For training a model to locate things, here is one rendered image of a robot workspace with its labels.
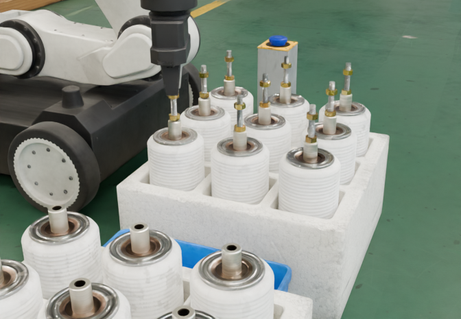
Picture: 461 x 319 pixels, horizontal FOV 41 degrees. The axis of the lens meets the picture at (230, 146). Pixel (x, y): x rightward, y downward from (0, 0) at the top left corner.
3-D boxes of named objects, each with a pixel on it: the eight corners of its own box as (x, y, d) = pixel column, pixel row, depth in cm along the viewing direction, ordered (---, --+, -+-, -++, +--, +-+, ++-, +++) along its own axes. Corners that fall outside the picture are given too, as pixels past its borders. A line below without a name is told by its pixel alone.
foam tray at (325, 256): (123, 274, 111) (115, 185, 104) (213, 181, 144) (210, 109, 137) (336, 329, 97) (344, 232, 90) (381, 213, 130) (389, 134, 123)
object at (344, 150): (348, 210, 117) (355, 122, 110) (351, 237, 109) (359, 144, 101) (298, 207, 119) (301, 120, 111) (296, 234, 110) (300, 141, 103)
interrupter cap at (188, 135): (143, 141, 104) (143, 138, 103) (170, 127, 110) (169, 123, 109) (181, 151, 100) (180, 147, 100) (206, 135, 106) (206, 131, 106)
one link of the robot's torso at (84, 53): (-25, 23, 143) (156, 18, 124) (31, 6, 160) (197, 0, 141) (-8, 87, 149) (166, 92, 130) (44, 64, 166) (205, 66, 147)
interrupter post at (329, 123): (335, 130, 107) (337, 112, 106) (336, 136, 105) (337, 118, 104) (322, 130, 108) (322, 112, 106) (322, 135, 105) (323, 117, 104)
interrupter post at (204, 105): (213, 114, 115) (213, 97, 114) (205, 118, 113) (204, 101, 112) (204, 111, 116) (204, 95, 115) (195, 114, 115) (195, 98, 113)
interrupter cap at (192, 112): (233, 114, 115) (233, 110, 115) (206, 125, 110) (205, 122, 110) (204, 104, 120) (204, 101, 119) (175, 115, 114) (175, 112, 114)
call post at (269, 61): (255, 176, 146) (256, 48, 133) (265, 164, 152) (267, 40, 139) (284, 182, 144) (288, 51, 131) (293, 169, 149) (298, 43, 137)
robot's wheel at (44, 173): (14, 208, 134) (-2, 122, 125) (29, 197, 138) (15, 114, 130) (92, 226, 127) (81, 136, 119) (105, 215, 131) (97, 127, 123)
